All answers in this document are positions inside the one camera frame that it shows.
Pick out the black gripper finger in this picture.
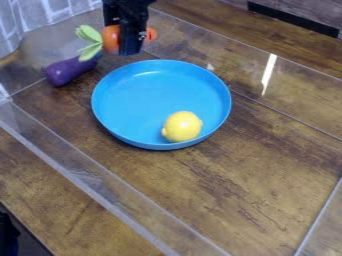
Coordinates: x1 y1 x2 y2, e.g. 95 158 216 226
119 20 147 56
103 9 121 26

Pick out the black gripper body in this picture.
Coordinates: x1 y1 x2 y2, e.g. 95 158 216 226
102 0 157 20

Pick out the orange toy carrot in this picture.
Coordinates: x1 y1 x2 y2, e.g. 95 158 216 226
75 24 158 61

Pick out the blue round tray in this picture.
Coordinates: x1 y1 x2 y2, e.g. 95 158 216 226
91 60 233 151

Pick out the white grid curtain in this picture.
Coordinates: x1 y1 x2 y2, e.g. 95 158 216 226
0 0 102 59

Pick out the purple toy eggplant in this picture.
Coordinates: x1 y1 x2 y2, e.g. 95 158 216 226
43 54 102 87

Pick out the yellow toy lemon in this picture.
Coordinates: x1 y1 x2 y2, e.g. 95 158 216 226
162 111 203 142

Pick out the clear acrylic enclosure wall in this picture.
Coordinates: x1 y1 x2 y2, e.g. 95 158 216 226
0 0 342 256

